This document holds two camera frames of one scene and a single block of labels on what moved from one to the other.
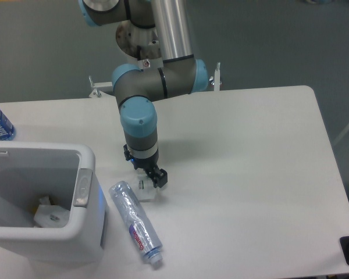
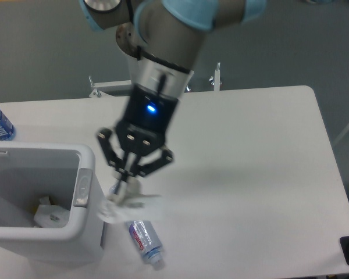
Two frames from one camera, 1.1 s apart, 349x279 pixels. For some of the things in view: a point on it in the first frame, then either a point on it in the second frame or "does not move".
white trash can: [21, 174] does not move
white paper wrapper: [146, 189] to [128, 196]
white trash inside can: [49, 215] does not move
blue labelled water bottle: [0, 127] does not move
